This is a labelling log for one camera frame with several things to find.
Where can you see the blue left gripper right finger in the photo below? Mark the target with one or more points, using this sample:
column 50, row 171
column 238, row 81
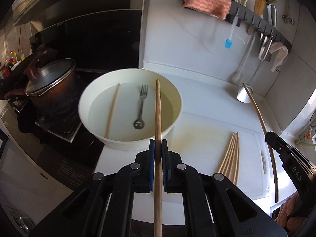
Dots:
column 166, row 165

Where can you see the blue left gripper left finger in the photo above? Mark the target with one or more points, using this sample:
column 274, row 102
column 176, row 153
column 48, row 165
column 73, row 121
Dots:
column 150, row 163

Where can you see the person's right hand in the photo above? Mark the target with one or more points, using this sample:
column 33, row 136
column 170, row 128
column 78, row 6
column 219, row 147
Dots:
column 286, row 218

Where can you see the metal fork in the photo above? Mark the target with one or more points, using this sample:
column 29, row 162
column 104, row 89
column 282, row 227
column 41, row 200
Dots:
column 139, row 123

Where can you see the white plastic cutting board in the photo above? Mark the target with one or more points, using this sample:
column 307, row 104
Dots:
column 202, row 143

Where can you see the gas valve with red knob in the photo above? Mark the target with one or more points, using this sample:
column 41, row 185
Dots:
column 307, row 134

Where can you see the wooden chopstick in basin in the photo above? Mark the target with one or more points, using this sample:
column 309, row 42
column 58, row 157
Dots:
column 111, row 112

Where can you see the white round basin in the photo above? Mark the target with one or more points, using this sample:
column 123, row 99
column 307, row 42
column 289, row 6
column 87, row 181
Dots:
column 95, row 103

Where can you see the black induction cooktop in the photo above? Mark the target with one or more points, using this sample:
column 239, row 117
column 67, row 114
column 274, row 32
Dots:
column 60, row 145

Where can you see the steel spatula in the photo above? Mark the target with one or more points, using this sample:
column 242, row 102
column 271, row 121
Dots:
column 242, row 94

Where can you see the white bottle brush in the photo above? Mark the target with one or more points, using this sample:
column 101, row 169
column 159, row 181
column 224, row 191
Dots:
column 238, row 74

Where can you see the dark pot with glass lid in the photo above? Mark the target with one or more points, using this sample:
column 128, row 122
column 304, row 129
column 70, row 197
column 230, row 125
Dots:
column 53, row 88

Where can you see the white hanging rag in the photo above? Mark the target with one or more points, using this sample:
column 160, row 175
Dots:
column 281, row 53

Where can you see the blue silicone basting brush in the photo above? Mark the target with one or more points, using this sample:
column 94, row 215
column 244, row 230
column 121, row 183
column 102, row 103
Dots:
column 228, row 42

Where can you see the pink striped dish cloth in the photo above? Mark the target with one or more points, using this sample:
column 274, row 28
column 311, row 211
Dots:
column 214, row 8

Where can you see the black wall utensil rack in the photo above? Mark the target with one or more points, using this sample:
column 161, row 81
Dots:
column 235, row 13

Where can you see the wooden handled utensil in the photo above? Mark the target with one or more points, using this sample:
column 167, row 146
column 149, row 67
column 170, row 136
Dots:
column 259, row 7

